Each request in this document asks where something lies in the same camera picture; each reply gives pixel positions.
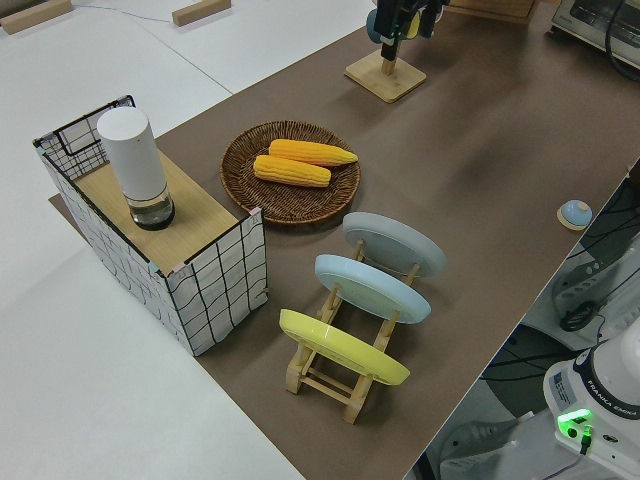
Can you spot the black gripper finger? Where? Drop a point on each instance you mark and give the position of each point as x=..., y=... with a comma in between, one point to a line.
x=432, y=15
x=394, y=17

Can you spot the dark blue mug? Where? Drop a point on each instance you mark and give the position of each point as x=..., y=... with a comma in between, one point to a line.
x=371, y=26

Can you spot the wooden mug tree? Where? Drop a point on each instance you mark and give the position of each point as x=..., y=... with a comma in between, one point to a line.
x=385, y=80

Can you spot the brown table mat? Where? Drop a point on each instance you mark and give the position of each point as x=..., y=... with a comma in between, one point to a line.
x=450, y=150

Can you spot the yellow corn cob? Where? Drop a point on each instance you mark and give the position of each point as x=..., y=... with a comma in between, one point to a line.
x=315, y=151
x=292, y=172

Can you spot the white toaster oven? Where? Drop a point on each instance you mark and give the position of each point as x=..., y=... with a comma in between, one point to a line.
x=595, y=20

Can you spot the wooden block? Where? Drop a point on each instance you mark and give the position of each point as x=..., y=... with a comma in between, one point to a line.
x=200, y=11
x=35, y=16

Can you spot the round wicker basket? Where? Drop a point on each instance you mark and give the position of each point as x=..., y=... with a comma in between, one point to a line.
x=250, y=190

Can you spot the grey plate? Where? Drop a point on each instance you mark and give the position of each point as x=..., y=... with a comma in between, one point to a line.
x=395, y=242

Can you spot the light blue plate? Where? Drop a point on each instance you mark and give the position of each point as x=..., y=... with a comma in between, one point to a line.
x=370, y=287

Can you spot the white cylinder grinder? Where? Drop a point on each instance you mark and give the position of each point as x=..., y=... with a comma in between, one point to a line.
x=132, y=155

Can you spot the yellow plate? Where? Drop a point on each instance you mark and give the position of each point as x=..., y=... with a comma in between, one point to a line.
x=345, y=352

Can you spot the wooden plate rack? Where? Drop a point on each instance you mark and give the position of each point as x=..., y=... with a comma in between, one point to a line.
x=325, y=385

